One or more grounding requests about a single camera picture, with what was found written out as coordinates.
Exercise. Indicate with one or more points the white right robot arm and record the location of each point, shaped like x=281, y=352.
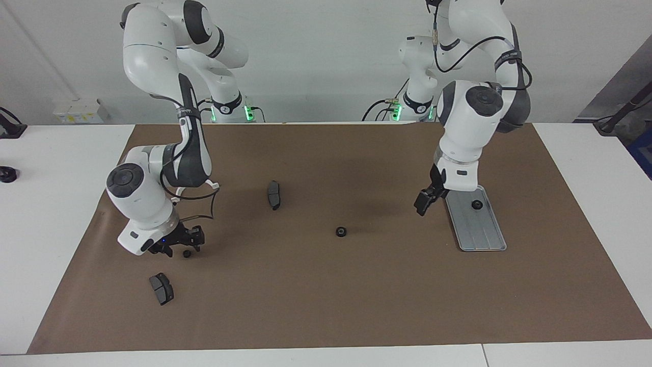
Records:
x=147, y=51

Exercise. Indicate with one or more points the slim dark grey brake pad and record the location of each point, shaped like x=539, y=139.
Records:
x=274, y=196

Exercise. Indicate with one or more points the black table clamp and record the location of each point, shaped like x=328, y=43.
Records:
x=10, y=130

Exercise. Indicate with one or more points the blue box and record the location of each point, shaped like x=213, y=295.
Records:
x=643, y=153

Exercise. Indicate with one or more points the wide dark grey brake pad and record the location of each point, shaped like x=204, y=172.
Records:
x=162, y=289

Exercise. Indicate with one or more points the brown table mat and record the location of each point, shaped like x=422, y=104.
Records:
x=331, y=285

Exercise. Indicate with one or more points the black round knob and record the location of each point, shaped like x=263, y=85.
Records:
x=7, y=174

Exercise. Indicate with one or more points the white wall socket box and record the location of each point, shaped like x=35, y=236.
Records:
x=76, y=109

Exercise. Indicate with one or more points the white curved plastic bracket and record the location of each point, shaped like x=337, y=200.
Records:
x=215, y=185

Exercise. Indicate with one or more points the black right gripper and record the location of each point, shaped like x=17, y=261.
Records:
x=178, y=237

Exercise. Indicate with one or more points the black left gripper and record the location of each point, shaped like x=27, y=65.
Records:
x=438, y=186

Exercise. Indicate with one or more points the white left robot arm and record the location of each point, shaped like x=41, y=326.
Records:
x=471, y=117

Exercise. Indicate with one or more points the grey metal tray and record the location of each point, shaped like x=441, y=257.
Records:
x=481, y=234

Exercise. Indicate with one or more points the black stand leg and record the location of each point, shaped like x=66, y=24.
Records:
x=624, y=109

